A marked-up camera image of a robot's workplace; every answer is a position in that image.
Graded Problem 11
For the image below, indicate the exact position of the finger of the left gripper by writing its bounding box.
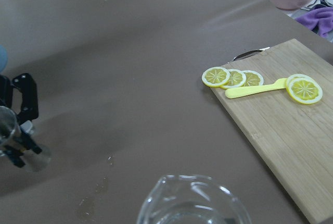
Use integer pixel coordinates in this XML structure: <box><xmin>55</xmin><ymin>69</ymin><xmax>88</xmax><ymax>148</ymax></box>
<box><xmin>12</xmin><ymin>73</ymin><xmax>42</xmax><ymax>168</ymax></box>

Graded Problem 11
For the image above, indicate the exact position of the purple cloth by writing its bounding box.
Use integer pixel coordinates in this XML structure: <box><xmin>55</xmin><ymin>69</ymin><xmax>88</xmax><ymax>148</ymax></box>
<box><xmin>296</xmin><ymin>7</ymin><xmax>332</xmax><ymax>38</ymax></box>

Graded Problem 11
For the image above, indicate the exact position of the steel jigger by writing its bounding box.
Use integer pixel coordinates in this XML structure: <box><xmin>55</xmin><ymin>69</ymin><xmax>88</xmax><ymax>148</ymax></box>
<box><xmin>0</xmin><ymin>105</ymin><xmax>52</xmax><ymax>172</ymax></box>

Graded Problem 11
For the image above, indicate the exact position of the lemon slice middle of row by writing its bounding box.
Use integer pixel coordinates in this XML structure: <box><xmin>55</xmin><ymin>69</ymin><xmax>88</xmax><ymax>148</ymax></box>
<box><xmin>221</xmin><ymin>69</ymin><xmax>247</xmax><ymax>89</ymax></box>

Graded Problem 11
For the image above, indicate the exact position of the lemon slice on knife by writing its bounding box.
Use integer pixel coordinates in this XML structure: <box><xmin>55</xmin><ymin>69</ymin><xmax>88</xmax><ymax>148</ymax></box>
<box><xmin>286</xmin><ymin>73</ymin><xmax>323</xmax><ymax>105</ymax></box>

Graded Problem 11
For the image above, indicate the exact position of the wooden cutting board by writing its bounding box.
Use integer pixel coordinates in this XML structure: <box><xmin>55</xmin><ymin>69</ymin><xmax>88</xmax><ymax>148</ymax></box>
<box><xmin>213</xmin><ymin>39</ymin><xmax>332</xmax><ymax>223</ymax></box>

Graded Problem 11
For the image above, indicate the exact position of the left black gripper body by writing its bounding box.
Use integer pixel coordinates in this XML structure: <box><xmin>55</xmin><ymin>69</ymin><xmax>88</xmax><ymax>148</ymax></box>
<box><xmin>0</xmin><ymin>75</ymin><xmax>13</xmax><ymax>108</ymax></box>

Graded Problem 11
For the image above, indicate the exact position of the clear glass measuring cup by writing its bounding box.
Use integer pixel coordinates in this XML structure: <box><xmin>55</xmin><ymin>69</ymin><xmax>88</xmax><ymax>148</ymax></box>
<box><xmin>136</xmin><ymin>175</ymin><xmax>252</xmax><ymax>223</ymax></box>

